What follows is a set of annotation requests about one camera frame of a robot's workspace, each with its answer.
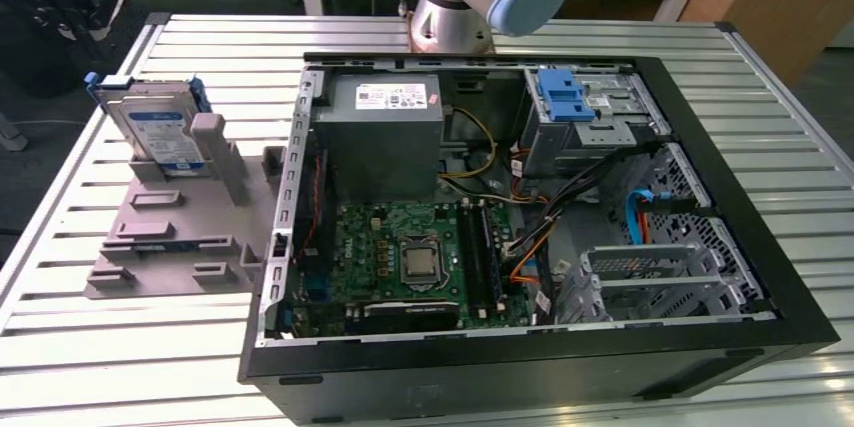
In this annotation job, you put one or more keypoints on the hard disk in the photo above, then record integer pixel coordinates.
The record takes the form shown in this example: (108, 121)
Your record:
(160, 137)

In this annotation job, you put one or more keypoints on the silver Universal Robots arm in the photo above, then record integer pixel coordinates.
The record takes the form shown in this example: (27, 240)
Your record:
(447, 22)

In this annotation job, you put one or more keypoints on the metal disk bay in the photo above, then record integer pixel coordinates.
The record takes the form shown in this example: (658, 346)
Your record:
(667, 283)

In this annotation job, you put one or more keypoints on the grey stand foot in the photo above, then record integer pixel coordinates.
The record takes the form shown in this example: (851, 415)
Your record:
(13, 139)

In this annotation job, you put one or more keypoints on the grey parts rack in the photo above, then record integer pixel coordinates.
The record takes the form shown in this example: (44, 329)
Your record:
(193, 227)

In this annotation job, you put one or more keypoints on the RAM stick in rack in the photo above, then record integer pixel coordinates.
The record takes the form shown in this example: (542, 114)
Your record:
(163, 248)

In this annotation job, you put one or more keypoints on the grey power supply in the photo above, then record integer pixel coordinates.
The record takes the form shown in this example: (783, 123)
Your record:
(380, 157)

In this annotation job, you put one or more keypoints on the green motherboard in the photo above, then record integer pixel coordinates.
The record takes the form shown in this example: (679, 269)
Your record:
(373, 227)

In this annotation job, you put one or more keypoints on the silver CPU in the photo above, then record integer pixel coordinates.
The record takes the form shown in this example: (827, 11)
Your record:
(420, 264)

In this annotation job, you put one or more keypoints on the blue plastic drive latch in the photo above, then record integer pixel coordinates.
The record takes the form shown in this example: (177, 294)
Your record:
(556, 97)

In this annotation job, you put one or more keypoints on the black graphics card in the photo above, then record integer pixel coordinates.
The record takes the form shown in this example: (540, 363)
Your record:
(407, 314)

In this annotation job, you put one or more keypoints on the metal optical drive cage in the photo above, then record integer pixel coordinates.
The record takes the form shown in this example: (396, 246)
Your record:
(594, 134)

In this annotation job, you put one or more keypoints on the black PC case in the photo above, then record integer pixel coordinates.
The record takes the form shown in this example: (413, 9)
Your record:
(467, 377)

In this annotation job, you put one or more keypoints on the brown wooden cabinet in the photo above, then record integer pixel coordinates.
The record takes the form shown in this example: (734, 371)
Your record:
(787, 7)

